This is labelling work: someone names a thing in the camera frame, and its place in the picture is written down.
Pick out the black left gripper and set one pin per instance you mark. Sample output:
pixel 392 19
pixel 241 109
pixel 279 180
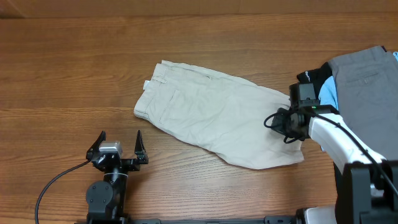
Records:
pixel 139 150

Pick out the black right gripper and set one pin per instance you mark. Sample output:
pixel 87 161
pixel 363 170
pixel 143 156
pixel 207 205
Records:
pixel 278 122

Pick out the beige khaki shorts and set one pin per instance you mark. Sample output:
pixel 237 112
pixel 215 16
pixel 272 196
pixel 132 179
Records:
pixel 221 113

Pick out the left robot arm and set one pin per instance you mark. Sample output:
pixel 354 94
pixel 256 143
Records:
pixel 106 198

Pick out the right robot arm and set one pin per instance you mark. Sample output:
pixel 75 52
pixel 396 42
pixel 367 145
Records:
pixel 367 181

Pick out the light blue garment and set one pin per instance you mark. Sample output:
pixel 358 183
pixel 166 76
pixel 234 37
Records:
pixel 328 93

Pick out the black garment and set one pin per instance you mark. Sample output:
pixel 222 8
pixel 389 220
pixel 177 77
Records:
pixel 329 69

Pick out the grey trousers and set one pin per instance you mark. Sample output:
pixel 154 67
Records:
pixel 376 128

